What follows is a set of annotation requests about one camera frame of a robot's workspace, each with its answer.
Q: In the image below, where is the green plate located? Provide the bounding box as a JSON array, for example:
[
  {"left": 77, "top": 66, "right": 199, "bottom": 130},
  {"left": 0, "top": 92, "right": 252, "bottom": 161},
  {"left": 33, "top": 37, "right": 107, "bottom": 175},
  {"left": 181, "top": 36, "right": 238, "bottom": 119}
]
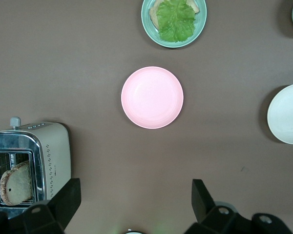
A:
[{"left": 141, "top": 0, "right": 208, "bottom": 48}]

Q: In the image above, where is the pink plate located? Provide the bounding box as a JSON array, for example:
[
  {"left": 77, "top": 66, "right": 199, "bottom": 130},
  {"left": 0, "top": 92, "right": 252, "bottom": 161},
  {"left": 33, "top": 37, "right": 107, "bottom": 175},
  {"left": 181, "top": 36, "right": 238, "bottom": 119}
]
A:
[{"left": 121, "top": 66, "right": 185, "bottom": 129}]

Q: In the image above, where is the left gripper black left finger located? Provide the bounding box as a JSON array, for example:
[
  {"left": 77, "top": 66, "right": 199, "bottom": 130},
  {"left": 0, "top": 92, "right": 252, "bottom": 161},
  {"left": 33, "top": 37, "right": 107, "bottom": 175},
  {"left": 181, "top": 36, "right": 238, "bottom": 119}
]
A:
[{"left": 0, "top": 177, "right": 82, "bottom": 234}]

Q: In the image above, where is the toast slice under lettuce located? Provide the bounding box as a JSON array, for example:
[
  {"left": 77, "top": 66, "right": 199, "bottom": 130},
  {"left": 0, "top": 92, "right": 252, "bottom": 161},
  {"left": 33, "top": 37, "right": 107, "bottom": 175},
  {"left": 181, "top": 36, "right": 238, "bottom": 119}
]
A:
[{"left": 149, "top": 0, "right": 200, "bottom": 29}]

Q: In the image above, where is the beige and chrome toaster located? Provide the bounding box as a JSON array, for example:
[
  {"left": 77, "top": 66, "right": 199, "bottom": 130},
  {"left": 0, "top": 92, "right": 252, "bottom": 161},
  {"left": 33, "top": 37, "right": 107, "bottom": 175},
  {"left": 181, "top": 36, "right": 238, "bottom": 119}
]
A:
[{"left": 0, "top": 117, "right": 71, "bottom": 215}]

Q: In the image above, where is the beige plate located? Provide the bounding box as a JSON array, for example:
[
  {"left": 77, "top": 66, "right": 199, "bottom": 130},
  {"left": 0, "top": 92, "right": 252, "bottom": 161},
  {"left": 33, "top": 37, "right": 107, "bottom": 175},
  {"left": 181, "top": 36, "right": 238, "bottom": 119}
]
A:
[{"left": 267, "top": 83, "right": 293, "bottom": 145}]

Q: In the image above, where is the green lettuce leaf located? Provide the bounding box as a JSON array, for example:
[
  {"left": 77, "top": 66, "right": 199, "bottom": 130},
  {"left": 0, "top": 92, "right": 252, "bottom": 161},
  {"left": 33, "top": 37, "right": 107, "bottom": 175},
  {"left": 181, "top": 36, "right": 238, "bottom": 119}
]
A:
[{"left": 156, "top": 0, "right": 196, "bottom": 42}]

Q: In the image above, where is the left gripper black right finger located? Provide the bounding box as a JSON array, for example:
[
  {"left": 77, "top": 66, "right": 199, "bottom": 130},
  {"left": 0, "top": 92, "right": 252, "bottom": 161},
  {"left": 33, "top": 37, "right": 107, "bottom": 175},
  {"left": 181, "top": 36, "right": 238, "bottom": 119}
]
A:
[{"left": 184, "top": 179, "right": 293, "bottom": 234}]

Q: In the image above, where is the bread slice in toaster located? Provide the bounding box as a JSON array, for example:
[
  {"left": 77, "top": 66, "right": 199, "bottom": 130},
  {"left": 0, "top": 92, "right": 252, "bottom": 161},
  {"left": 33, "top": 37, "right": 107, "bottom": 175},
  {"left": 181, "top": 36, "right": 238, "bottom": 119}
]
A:
[{"left": 0, "top": 160, "right": 33, "bottom": 206}]

